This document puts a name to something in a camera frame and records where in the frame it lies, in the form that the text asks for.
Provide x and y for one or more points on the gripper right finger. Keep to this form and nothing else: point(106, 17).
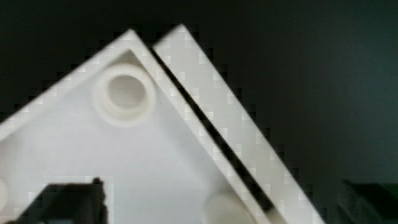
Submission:
point(366, 203)

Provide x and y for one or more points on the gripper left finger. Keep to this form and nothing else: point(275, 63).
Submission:
point(67, 204)

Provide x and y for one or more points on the white square table top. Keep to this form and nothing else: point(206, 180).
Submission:
point(99, 130)

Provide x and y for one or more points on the white L-shaped fence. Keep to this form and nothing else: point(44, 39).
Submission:
point(227, 134)

